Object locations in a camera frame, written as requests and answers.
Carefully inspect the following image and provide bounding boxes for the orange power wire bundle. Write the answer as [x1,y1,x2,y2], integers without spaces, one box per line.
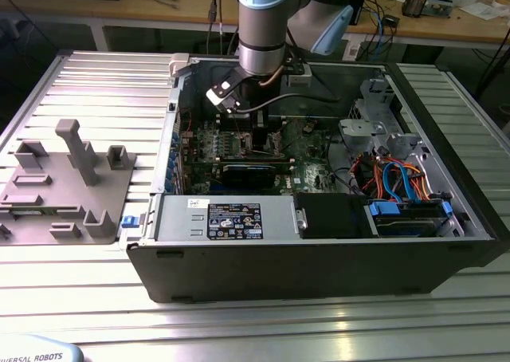
[408,161,435,202]

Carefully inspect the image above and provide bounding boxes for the hard disk in blue carrier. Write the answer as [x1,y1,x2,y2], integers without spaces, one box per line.
[364,199,455,239]

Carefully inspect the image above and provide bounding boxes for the silver power supply unit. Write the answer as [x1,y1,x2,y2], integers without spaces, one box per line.
[153,194,299,242]

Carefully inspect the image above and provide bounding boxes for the pale case release handle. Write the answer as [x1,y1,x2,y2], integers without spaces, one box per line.
[168,53,190,78]

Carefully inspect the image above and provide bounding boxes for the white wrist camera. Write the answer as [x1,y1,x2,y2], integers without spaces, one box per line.
[205,69,244,114]

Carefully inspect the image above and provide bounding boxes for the grey parts rack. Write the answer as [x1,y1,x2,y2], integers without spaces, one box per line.
[0,118,139,246]

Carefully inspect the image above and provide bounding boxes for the wooden desk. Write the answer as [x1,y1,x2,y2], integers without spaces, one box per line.
[0,0,510,46]

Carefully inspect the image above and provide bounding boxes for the white paper sheets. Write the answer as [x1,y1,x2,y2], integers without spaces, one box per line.
[457,1,510,20]

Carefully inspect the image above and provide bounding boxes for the RAM stick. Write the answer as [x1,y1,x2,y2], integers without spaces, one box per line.
[220,156,295,168]

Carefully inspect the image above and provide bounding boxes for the black open PC case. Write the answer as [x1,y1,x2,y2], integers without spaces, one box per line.
[125,53,510,304]

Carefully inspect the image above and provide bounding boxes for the pale blue teach pendant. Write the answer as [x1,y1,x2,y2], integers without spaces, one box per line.
[0,332,86,362]

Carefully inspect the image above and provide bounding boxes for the CPU socket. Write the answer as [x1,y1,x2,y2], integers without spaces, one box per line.
[237,132,286,158]

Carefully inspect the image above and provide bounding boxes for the grey electronic module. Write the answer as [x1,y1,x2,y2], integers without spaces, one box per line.
[422,0,455,18]

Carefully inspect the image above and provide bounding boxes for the finned CPU cooler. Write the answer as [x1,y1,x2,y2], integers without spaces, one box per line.
[401,0,426,19]

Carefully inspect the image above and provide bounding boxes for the metal socket cover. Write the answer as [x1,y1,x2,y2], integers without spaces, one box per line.
[277,112,317,153]

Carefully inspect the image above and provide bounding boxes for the green motherboard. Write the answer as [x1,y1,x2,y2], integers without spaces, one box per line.
[178,116,339,196]

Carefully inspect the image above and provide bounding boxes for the grey metal drive cage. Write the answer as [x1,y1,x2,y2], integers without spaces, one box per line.
[338,77,423,159]

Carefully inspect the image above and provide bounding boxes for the white label sheet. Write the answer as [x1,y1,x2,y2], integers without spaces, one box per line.
[342,37,362,60]

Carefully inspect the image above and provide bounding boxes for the blue flat data wire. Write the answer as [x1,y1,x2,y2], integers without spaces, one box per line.
[382,159,412,203]

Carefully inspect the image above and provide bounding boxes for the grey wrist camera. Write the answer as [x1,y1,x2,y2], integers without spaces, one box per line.
[283,61,314,87]

